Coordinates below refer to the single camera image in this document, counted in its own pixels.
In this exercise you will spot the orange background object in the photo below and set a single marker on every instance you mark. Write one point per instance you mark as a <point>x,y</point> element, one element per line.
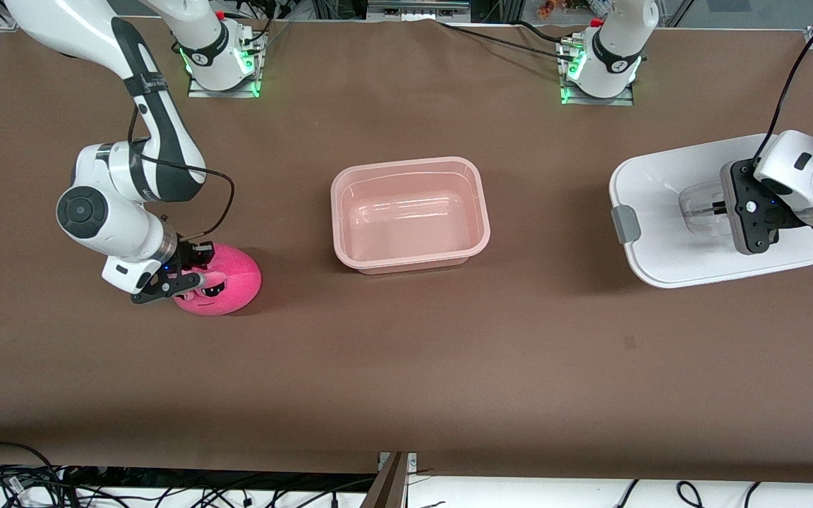
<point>549,7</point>

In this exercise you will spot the pink plastic box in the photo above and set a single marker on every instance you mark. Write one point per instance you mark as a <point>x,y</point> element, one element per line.
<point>406,226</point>

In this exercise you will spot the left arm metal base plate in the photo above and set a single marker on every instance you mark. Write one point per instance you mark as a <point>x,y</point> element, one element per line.
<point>622,101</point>

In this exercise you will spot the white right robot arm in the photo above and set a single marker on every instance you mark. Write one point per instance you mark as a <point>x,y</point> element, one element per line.
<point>110,219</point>

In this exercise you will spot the aluminium frame rail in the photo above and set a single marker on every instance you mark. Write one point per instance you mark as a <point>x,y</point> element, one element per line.
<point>413,10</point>

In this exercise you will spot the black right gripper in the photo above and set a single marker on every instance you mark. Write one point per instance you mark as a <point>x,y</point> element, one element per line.
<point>188,254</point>

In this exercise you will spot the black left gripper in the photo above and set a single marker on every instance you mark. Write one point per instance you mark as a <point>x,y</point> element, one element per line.
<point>718,207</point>

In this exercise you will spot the metal bracket with brown beam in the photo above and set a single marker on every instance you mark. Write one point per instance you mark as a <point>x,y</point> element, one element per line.
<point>392,487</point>

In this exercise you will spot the white box lid grey clips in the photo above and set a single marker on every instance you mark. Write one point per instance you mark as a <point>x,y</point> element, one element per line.
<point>660,197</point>

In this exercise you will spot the brown paper table cover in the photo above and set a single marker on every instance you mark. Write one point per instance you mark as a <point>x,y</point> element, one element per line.
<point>449,367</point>

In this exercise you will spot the pink plush toy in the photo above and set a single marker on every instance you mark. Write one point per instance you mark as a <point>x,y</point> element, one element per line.
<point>237,282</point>

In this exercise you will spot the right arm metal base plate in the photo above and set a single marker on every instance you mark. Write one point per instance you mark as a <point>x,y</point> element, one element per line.
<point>202,90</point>

